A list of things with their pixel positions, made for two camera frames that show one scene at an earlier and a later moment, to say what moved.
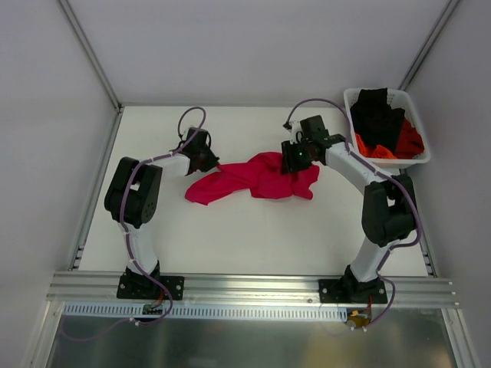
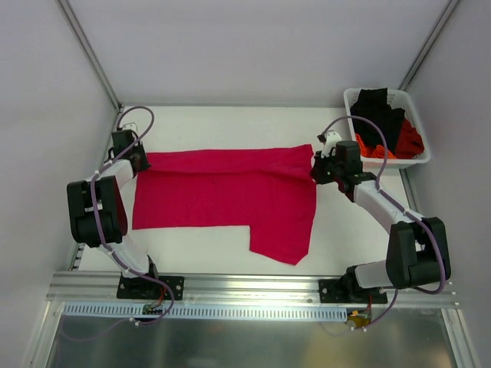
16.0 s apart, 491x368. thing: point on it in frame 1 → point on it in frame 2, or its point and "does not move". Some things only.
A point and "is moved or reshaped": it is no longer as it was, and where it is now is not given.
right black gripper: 291,158 → 320,172
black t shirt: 377,122 does not move
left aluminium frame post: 91,56 does not move
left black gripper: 207,159 → 142,162
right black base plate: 347,291 does not move
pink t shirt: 261,174 is moved or reshaped
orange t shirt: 377,151 does not move
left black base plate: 136,285 does not move
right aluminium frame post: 429,44 does not move
